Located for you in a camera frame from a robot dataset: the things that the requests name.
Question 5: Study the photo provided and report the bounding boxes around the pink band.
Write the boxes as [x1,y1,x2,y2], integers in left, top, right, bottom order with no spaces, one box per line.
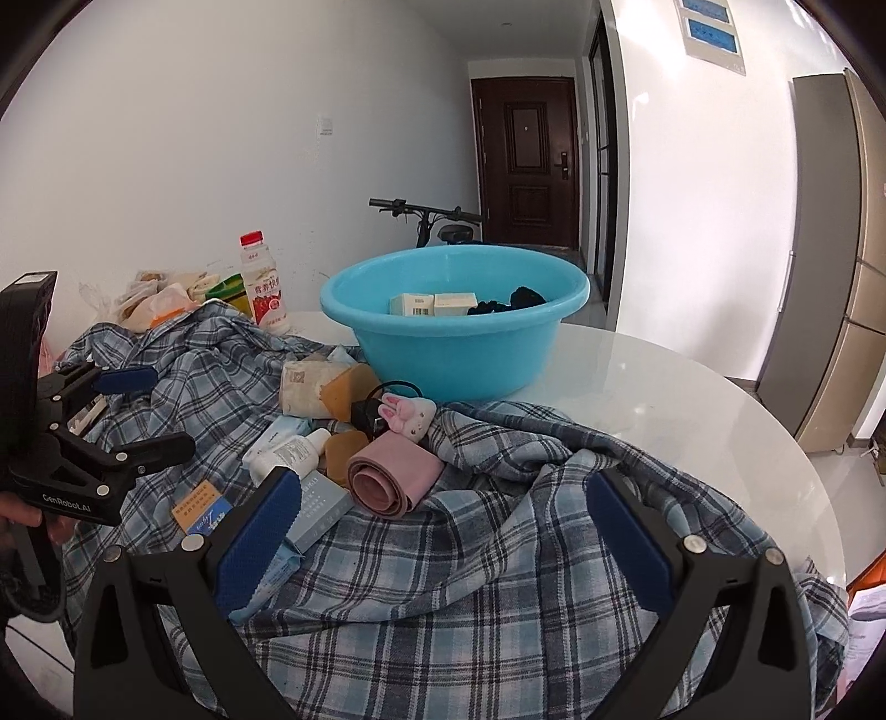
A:
[346,432,445,517]

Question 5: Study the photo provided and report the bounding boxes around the amber soap bar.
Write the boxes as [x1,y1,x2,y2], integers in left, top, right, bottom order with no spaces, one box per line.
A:
[324,429,369,487]

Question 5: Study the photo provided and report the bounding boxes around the blue plastic basin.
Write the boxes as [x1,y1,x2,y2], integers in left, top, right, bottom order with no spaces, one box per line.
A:
[320,244,590,404]

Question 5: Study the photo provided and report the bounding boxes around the beige paper packet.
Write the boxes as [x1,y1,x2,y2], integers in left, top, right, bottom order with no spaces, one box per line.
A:
[279,358,348,420]

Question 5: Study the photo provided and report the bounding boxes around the strawberry milk bottle red cap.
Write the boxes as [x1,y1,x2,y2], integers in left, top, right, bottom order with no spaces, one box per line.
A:
[240,231,290,336]

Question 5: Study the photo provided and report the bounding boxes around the white lotion bottle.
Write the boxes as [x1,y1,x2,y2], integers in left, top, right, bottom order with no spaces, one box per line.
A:
[248,428,332,486]

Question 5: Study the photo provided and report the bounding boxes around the grey blue box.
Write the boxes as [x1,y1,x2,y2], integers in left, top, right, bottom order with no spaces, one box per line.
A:
[285,471,353,555]

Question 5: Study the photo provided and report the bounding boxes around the black scrunchie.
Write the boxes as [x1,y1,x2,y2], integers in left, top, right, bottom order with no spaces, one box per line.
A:
[467,286,547,315]

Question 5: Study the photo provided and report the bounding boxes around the amber soap case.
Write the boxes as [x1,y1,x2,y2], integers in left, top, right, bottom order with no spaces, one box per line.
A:
[320,363,380,423]

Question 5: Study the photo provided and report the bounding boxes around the black cable charger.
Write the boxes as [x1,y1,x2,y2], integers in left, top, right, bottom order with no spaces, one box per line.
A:
[350,381,424,440]

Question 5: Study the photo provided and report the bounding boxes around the white square box in basin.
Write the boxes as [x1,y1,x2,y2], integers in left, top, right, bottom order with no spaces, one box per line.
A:
[432,292,477,316]

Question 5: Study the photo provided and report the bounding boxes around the person's left hand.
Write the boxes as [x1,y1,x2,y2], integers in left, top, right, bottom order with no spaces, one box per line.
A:
[0,492,76,551]

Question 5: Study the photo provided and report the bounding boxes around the pink bunny toy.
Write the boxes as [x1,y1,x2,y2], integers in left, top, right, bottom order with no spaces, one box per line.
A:
[378,393,437,443]

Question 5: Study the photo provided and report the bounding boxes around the blue packet under shirt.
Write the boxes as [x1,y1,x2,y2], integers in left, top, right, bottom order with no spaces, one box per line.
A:
[242,415,312,465]

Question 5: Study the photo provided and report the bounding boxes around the dark brown door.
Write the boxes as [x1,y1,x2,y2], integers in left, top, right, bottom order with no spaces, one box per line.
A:
[472,76,580,252]

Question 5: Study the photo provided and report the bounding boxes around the blue plaid shirt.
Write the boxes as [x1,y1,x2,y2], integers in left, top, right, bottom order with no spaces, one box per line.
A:
[57,300,852,720]

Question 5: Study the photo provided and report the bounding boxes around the black bicycle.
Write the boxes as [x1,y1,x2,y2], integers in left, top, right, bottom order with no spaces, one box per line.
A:
[368,198,483,248]

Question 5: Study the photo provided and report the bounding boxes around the light blue tissue pack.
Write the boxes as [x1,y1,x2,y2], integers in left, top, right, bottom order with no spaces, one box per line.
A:
[228,540,302,625]

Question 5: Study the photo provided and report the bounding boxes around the pile of snack bags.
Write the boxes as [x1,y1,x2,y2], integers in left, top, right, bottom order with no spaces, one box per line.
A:
[80,270,221,333]

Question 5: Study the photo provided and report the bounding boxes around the green yellow package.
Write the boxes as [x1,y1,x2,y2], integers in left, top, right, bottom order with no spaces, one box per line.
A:
[206,273,254,320]

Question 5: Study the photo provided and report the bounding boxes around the blue wall signs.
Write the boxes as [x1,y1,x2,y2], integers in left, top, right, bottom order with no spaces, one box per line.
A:
[674,0,746,75]

